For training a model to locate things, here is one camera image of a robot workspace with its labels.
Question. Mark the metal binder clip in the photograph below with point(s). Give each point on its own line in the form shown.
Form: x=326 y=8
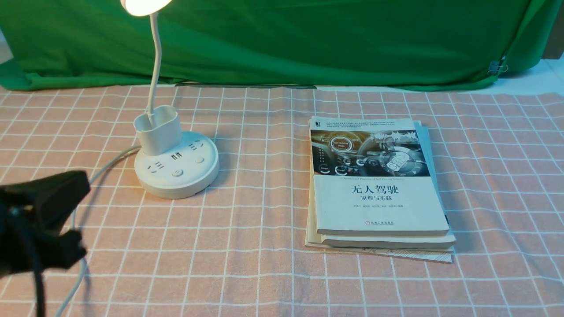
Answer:
x=497 y=68

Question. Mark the pink checkered tablecloth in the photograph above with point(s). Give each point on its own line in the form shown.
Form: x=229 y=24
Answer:
x=237 y=249

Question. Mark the white desk lamp with sockets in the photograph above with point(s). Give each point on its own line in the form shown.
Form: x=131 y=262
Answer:
x=171 y=163

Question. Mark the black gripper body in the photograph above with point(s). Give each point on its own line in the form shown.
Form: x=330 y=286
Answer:
x=30 y=230

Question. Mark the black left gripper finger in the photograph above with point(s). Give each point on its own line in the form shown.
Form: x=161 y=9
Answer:
x=54 y=198

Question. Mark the white top book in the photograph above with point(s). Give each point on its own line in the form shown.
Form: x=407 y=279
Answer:
x=374 y=193

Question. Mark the green backdrop cloth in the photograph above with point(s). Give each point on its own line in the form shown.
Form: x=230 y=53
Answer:
x=418 y=45

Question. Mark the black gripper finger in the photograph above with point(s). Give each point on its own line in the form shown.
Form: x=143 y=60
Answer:
x=63 y=251

